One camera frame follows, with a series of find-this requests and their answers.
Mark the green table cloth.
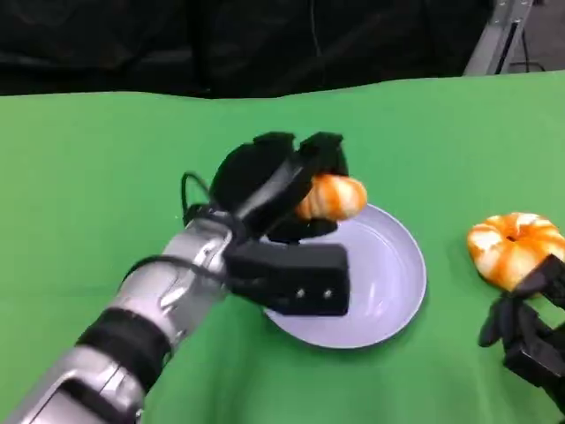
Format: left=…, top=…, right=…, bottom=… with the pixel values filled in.
left=0, top=68, right=565, bottom=424

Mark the thin black hanging cable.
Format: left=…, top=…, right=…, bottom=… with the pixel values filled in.
left=308, top=0, right=322, bottom=57

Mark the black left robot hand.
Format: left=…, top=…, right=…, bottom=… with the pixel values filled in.
left=209, top=131, right=350, bottom=244

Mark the black cable by frame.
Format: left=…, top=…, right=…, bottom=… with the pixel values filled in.
left=511, top=21, right=551, bottom=72

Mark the orange and white bread roll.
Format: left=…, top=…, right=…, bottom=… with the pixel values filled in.
left=293, top=174, right=368, bottom=221
left=466, top=212, right=565, bottom=292

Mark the grey metal frame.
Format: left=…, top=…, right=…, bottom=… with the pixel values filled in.
left=463, top=0, right=565, bottom=76

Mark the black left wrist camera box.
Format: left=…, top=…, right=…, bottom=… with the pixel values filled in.
left=223, top=241, right=350, bottom=317

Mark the lilac plate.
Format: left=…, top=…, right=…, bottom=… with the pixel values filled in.
left=263, top=202, right=428, bottom=350

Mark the black backdrop curtain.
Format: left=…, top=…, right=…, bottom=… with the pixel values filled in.
left=0, top=0, right=493, bottom=99

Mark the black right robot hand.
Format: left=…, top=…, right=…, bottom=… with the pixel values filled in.
left=478, top=254, right=565, bottom=410

